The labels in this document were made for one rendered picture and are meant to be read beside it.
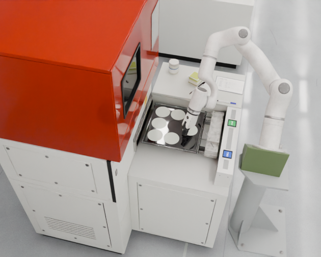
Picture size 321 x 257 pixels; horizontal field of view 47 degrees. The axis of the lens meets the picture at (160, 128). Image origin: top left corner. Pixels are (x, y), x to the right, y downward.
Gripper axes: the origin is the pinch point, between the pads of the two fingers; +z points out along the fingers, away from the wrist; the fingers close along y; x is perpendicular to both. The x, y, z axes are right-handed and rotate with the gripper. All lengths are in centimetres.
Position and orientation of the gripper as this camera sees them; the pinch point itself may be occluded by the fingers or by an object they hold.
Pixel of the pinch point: (185, 132)
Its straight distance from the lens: 240.0
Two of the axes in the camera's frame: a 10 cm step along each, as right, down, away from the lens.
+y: 6.0, -2.2, 7.7
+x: -7.4, -5.1, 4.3
